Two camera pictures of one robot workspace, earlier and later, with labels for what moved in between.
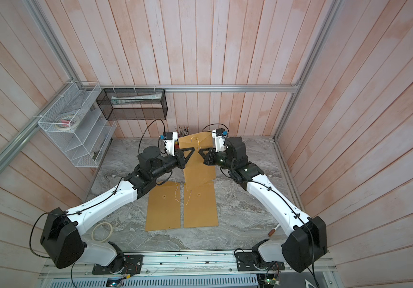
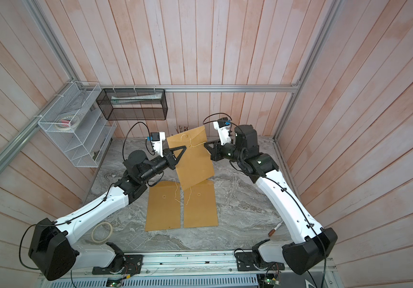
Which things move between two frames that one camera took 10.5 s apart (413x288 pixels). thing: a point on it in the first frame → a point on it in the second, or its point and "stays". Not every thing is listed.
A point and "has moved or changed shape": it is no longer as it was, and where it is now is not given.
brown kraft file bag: x=195 y=172 has moved or changed shape
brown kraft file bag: x=200 y=206 stays
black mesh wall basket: x=130 y=104 stays
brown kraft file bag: x=163 y=210 stays
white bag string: x=174 y=197 stays
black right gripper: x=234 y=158 → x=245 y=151
